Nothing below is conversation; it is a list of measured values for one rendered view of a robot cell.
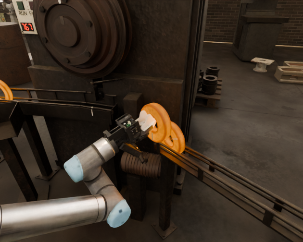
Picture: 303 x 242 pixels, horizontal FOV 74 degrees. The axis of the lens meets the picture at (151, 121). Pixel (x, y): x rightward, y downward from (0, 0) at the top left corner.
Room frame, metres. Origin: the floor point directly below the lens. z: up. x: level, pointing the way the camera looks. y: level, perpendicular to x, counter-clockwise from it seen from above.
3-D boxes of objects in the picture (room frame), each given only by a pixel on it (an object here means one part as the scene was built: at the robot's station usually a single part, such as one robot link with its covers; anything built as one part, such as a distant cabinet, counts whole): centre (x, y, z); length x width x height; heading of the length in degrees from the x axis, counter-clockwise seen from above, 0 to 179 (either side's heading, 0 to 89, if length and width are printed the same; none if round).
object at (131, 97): (0.97, 0.10, 0.68); 0.11 x 0.08 x 0.24; 164
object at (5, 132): (0.92, 0.87, 0.36); 0.26 x 0.20 x 0.72; 109
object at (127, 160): (0.80, 0.05, 0.27); 0.22 x 0.13 x 0.53; 74
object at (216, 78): (2.85, -0.42, 0.22); 1.20 x 0.81 x 0.44; 72
